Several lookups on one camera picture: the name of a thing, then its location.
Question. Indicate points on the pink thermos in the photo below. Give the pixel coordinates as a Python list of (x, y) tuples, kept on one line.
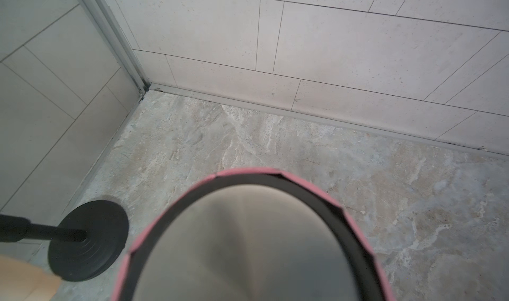
[(252, 234)]

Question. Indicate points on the beige microphone on black stand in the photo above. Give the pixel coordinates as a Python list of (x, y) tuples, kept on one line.
[(84, 245)]

